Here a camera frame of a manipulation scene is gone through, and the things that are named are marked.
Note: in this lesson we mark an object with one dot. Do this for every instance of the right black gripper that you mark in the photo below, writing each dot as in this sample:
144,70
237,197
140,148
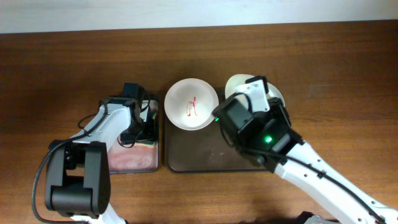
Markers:
278,107

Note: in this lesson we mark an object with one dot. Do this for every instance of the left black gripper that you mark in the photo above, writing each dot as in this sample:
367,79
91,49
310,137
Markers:
150,135

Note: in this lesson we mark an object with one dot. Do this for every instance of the green and yellow sponge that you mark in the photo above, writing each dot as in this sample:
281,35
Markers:
150,134

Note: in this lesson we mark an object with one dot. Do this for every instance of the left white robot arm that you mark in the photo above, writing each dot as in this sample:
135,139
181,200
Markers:
78,184

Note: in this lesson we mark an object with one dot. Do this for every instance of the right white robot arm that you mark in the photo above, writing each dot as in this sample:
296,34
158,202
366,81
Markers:
294,160

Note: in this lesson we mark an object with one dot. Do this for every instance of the large brown serving tray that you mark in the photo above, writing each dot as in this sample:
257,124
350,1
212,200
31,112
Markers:
201,149

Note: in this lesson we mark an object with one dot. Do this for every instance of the small black soapy tray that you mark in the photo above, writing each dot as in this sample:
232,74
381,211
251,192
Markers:
137,158

